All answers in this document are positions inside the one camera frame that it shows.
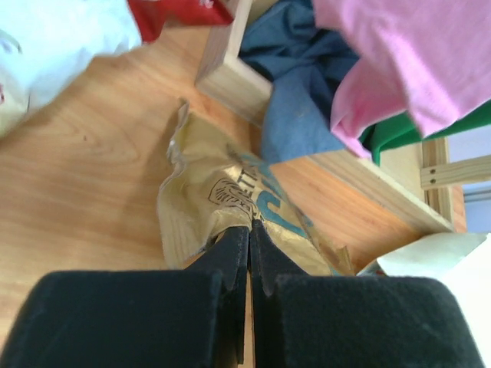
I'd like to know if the blue cloth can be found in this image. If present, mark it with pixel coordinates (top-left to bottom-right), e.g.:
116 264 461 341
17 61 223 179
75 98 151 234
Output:
239 1 358 164

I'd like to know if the green tank top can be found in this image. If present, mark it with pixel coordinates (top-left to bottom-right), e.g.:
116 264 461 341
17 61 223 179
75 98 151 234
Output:
360 101 491 166

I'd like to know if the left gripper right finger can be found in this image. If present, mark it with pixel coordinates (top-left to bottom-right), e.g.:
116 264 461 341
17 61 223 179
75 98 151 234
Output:
249 221 484 367

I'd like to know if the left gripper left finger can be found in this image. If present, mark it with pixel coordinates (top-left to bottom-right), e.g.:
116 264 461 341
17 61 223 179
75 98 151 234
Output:
1 227 249 367

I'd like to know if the teal chips snack bag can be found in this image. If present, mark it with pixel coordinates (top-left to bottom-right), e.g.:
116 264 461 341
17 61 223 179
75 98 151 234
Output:
157 100 354 276

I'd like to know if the beige paper bag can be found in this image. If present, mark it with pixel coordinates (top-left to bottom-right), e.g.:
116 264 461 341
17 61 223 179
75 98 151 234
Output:
358 233 490 367

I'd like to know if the pink mesh shirt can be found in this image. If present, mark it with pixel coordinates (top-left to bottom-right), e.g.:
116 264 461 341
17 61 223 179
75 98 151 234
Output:
313 1 490 158

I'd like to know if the wooden clothes rack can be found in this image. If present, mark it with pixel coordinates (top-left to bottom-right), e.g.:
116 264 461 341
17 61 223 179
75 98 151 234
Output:
196 1 490 235

